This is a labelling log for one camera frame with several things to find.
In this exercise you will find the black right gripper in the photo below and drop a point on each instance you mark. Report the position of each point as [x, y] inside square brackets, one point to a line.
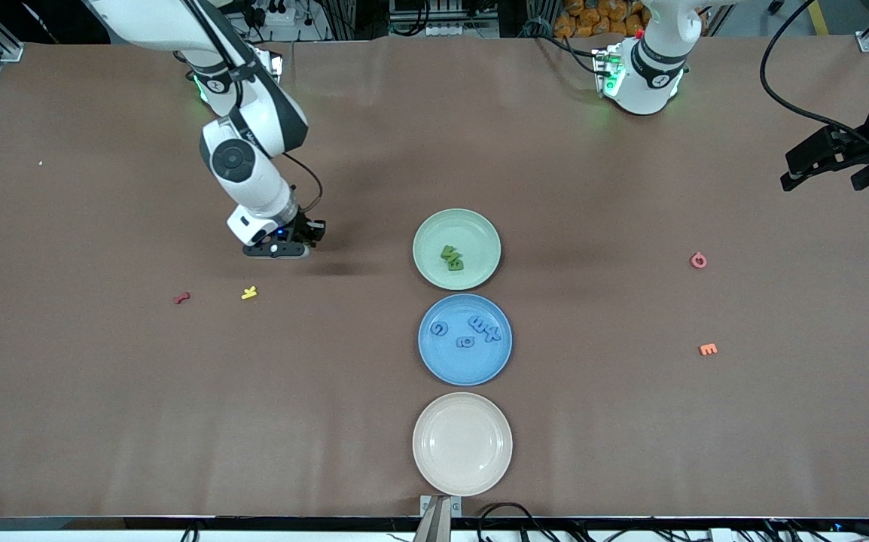
[305, 228]

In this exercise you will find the green foam letter N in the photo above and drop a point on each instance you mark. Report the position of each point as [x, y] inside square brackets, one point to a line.
[447, 251]

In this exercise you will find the green foam letter B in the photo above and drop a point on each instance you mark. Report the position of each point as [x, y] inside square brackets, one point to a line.
[456, 266]

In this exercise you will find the blue foam letter G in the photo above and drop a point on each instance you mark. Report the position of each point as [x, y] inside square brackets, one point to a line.
[435, 330]

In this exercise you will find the blue foam letter E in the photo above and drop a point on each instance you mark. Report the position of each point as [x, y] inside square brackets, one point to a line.
[477, 324]

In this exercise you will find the blue foam digit six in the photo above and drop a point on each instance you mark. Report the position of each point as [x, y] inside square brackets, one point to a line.
[471, 345]

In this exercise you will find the blue foam letter X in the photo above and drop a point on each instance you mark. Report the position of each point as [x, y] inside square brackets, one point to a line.
[492, 335]

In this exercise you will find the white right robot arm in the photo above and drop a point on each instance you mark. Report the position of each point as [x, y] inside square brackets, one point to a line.
[254, 181]

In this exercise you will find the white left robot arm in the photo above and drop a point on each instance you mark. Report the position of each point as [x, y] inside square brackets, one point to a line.
[645, 86]

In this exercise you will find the yellow foam letter K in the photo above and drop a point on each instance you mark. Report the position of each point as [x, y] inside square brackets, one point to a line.
[248, 293]

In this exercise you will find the green plate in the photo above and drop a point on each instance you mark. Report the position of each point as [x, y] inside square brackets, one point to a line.
[472, 233]

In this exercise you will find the pink-red foam letter Q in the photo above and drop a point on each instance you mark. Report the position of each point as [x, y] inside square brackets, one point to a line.
[700, 263]

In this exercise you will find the blue plate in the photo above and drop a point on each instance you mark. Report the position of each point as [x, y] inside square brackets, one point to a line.
[464, 369]

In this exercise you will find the white power strip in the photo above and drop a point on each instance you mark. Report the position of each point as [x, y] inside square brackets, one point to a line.
[449, 30]
[278, 13]

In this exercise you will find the orange foam letter E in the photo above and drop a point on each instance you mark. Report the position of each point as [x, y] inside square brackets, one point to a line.
[702, 349]

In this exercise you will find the beige plate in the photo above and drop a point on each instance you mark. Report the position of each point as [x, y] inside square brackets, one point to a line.
[462, 444]

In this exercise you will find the orange bags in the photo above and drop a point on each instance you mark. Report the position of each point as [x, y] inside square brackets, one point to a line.
[600, 15]

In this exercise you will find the metal table edge bracket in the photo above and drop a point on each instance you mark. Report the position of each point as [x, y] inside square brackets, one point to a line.
[427, 503]

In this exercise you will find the metal camera mount bar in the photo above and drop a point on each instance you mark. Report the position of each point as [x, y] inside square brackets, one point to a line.
[434, 527]

